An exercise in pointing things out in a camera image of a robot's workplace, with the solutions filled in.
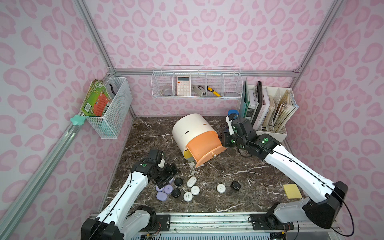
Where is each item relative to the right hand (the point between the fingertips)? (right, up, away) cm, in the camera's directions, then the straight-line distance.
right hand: (221, 136), depth 74 cm
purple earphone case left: (-33, -30, +8) cm, 45 cm away
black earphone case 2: (-23, -31, +7) cm, 40 cm away
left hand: (-23, -20, +5) cm, 31 cm away
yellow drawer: (-17, -10, +6) cm, 21 cm away
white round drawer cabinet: (-17, +5, +14) cm, 22 cm away
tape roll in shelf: (-31, +27, +21) cm, 46 cm away
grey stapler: (-11, +28, +23) cm, 38 cm away
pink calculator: (-21, +31, +21) cm, 42 cm away
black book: (+25, +18, +12) cm, 33 cm away
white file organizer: (+33, +15, +19) cm, 41 cm away
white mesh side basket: (-54, +5, -2) cm, 55 cm away
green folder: (+16, +18, +12) cm, 27 cm away
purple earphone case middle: (-27, -30, +8) cm, 41 cm away
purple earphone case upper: (-27, -26, +11) cm, 39 cm away
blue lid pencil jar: (+11, +14, +21) cm, 28 cm away
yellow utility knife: (-1, +28, +23) cm, 36 cm away
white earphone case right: (+1, -29, +8) cm, 30 cm away
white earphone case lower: (-17, -33, +6) cm, 37 cm away
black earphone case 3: (+10, -28, +10) cm, 31 cm away
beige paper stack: (+43, +17, +16) cm, 48 cm away
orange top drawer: (-7, -6, +6) cm, 12 cm away
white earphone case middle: (-13, -30, +8) cm, 34 cm away
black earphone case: (-22, -27, +12) cm, 37 cm away
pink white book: (+27, +14, +14) cm, 34 cm away
